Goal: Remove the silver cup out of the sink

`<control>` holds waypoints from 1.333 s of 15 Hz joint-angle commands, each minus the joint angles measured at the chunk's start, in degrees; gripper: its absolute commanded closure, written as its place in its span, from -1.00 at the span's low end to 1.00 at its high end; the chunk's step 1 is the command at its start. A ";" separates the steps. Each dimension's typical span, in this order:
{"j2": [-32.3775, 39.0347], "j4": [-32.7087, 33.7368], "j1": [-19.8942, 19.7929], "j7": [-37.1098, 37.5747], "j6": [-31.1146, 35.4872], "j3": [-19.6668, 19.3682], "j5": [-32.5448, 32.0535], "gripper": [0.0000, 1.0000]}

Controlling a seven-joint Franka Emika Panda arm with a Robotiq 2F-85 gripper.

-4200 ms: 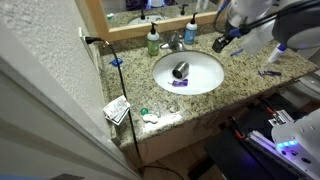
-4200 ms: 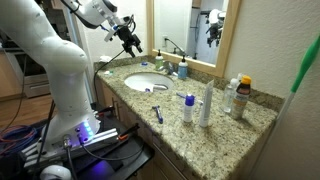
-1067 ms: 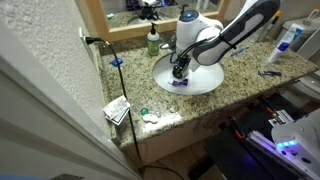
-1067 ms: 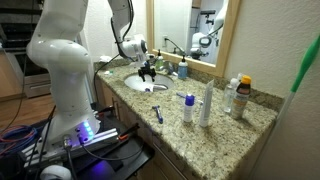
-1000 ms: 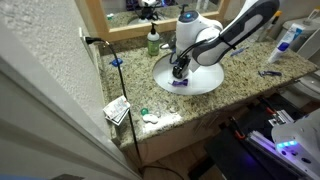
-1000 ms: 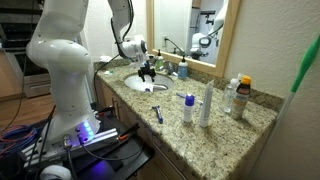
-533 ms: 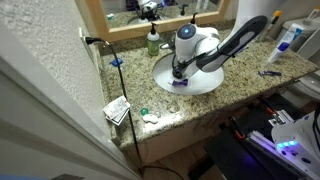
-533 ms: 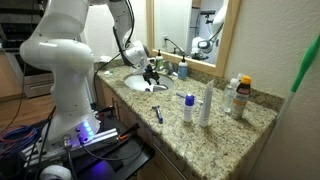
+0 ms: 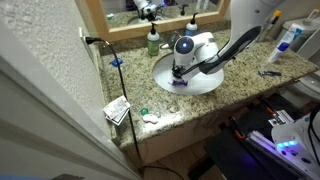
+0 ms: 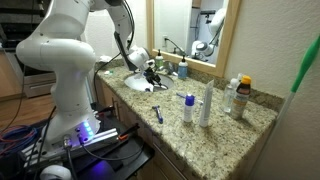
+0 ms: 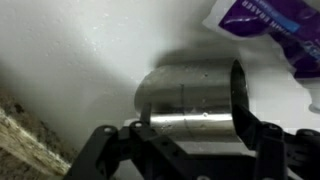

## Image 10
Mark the blue razor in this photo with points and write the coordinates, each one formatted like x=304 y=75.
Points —
x=158 y=114

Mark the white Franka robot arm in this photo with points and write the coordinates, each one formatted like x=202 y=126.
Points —
x=63 y=53

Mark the purple wrapper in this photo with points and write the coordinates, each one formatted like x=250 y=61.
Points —
x=148 y=90

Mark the wood framed wall mirror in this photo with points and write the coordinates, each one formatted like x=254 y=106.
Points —
x=222 y=46

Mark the green white contact lens case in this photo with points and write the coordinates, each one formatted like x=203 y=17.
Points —
x=108 y=72

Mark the white bottle with blue cap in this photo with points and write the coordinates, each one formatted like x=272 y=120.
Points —
x=188 y=110

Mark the blue soap pump bottle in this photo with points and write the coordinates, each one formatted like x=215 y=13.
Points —
x=182 y=70

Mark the tall white cream tube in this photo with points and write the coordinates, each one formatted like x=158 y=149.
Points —
x=206 y=106

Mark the green soap pump bottle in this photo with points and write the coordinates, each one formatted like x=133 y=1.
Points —
x=159 y=62

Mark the black orange clamp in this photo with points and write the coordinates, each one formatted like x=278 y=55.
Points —
x=105 y=110
x=128 y=131

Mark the orange capped sunscreen spray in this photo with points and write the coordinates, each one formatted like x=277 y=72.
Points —
x=240 y=100

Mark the grey drawer cabinet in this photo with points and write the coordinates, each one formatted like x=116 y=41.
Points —
x=38 y=86

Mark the chrome faucet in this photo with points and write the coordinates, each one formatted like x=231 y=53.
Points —
x=169 y=68

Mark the wooden vanity cabinet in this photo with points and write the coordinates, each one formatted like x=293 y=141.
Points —
x=160 y=160

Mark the white round dome device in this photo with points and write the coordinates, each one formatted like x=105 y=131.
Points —
x=55 y=173

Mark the black cart platform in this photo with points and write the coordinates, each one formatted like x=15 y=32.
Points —
x=133 y=156

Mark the white oval sink basin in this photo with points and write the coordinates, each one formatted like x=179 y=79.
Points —
x=135 y=83

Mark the aluminium robot base mount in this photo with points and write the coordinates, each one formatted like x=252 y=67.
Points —
x=100 y=136

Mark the clear plastic bottle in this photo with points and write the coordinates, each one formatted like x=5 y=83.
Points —
x=228 y=96

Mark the white tissue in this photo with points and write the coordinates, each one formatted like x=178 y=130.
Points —
x=105 y=59

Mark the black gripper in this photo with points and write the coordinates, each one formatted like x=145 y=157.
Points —
x=150 y=72

